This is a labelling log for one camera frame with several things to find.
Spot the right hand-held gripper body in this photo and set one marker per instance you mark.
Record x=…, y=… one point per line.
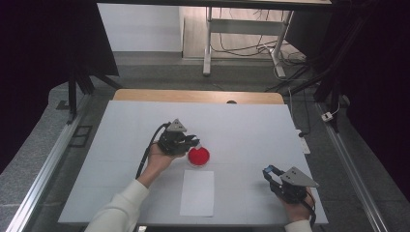
x=291, y=188

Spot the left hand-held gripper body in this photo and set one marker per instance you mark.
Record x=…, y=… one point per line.
x=172, y=140

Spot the blue stamp cap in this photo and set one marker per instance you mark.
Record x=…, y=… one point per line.
x=267, y=168

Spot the round red ink pad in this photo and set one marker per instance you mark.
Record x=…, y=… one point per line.
x=199, y=157

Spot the white paper sheet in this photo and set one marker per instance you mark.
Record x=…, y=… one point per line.
x=197, y=193

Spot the person's right hand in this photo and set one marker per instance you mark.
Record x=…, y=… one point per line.
x=298, y=211

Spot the person's left hand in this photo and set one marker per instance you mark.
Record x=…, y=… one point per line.
x=158, y=161

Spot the small white plug adapter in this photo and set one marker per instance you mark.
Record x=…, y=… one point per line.
x=327, y=116

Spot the black floor plate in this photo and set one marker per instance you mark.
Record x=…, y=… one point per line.
x=80, y=137

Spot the black tripod stand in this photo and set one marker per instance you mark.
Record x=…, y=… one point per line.
x=79, y=83
x=332, y=74

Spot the black curtain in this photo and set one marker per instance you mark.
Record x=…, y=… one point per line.
x=38, y=64
x=380, y=80

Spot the aluminium rail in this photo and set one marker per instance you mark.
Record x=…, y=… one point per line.
x=353, y=167
x=48, y=164

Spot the white desk frame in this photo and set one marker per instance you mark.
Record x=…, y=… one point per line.
x=245, y=27

